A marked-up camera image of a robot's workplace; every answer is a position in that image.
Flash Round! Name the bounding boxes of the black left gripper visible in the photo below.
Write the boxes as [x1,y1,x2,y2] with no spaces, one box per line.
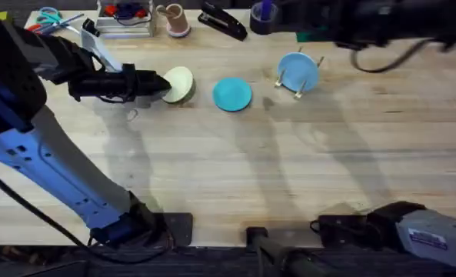
[38,36,173,104]

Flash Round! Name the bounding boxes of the black tape roll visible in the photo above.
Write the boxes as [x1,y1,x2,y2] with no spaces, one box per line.
[248,0,283,36]

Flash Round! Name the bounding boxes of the teal handled scissors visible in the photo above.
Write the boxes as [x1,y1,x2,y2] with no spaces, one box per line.
[35,6,64,26]

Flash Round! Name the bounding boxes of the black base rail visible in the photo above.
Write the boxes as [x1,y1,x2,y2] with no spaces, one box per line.
[0,244,456,277]

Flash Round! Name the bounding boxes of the filled grey box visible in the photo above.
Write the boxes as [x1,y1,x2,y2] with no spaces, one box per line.
[95,0,156,39]

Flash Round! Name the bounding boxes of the black stapler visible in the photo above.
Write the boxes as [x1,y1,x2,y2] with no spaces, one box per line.
[197,1,249,42]

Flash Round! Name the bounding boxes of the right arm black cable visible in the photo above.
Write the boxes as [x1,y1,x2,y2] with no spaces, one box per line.
[349,37,438,75]

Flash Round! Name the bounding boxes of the pale yellow plate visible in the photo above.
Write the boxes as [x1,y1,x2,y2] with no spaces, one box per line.
[160,65,196,105]

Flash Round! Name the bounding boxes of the light blue plate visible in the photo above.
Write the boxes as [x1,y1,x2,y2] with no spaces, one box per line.
[277,52,321,93]

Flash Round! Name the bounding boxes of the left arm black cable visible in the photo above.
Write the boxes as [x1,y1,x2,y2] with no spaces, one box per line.
[0,161,98,251]

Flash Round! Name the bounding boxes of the teal plate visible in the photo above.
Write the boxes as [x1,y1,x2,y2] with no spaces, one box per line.
[211,77,254,113]

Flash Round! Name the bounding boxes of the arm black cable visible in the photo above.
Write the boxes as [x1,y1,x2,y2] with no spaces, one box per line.
[349,37,438,75]
[0,161,98,251]

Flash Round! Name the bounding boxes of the blue pen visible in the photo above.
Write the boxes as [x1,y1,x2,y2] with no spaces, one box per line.
[38,13,85,35]

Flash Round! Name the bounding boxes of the green board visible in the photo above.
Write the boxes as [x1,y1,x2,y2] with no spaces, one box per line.
[295,32,329,43]

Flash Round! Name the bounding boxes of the small wooden peg rack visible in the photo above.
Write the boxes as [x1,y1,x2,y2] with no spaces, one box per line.
[275,46,325,100]

